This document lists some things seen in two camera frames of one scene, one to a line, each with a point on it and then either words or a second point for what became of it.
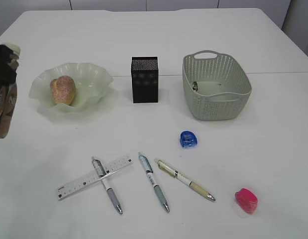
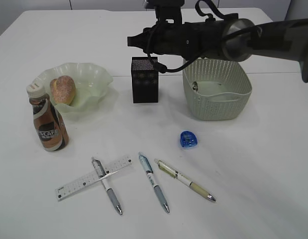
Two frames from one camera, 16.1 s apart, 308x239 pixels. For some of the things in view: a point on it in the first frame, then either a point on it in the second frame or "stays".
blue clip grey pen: [149, 170] stays
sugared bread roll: [63, 89] stays
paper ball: [195, 86] stays
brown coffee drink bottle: [6, 96] → [51, 126]
